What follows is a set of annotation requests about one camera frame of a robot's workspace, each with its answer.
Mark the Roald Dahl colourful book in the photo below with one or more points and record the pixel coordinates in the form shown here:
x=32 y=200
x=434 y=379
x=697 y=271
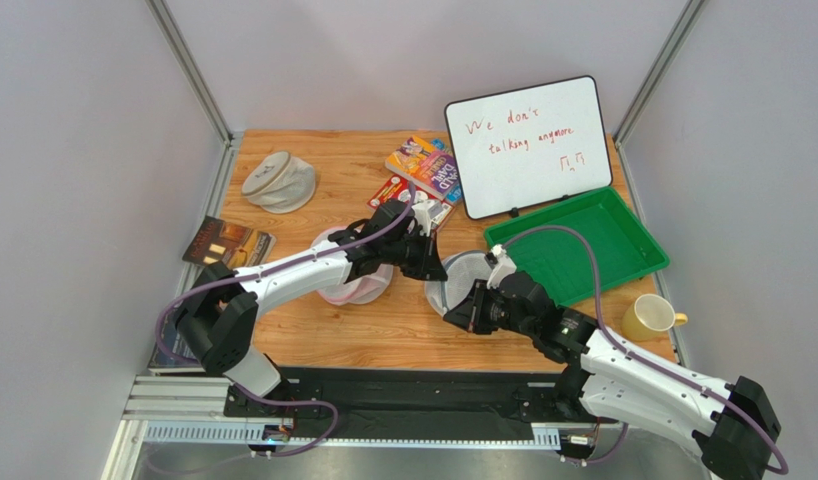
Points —
x=429 y=166

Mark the Kate DiCamillo dark book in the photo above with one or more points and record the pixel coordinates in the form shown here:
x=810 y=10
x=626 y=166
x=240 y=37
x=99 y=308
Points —
x=234 y=245

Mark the dark blue hardcover book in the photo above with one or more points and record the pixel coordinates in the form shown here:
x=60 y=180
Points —
x=170 y=352

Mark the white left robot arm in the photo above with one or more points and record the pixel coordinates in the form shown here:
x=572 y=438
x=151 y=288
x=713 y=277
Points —
x=216 y=317

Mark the red comic paperback book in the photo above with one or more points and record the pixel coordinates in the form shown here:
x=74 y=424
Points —
x=397 y=187

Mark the green plastic tray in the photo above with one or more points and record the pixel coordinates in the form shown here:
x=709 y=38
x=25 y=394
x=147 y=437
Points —
x=624 y=249

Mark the aluminium frame rail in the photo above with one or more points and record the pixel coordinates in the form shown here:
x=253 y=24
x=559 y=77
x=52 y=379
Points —
x=220 y=146
x=681 y=30

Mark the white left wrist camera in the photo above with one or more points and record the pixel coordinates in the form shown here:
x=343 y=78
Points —
x=426 y=214

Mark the aluminium frame rail left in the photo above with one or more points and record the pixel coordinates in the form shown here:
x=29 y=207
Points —
x=220 y=146

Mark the yellow cup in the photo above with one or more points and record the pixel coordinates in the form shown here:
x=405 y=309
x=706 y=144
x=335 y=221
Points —
x=649 y=316

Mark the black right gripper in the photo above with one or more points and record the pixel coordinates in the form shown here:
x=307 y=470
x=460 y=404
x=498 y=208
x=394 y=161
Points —
x=480 y=306

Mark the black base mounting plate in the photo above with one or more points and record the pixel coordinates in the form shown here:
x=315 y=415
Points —
x=383 y=404

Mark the pink-rimmed mesh laundry bag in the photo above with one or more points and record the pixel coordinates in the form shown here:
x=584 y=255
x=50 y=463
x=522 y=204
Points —
x=360 y=291

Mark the whiteboard with red writing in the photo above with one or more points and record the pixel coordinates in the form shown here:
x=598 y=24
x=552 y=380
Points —
x=529 y=146

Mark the beige mesh laundry bag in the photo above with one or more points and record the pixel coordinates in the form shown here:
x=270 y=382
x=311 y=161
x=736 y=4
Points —
x=280 y=184

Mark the aluminium frame rail right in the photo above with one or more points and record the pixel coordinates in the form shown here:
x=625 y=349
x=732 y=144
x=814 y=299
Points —
x=681 y=30

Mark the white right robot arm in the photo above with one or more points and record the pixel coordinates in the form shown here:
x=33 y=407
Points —
x=730 y=426

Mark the white mesh laundry bag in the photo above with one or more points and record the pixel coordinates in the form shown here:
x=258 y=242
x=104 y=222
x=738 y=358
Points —
x=462 y=270

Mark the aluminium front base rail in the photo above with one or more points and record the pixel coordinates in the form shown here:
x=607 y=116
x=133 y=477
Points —
x=175 y=426

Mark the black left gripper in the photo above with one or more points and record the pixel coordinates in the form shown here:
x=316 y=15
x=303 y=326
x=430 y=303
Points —
x=428 y=266

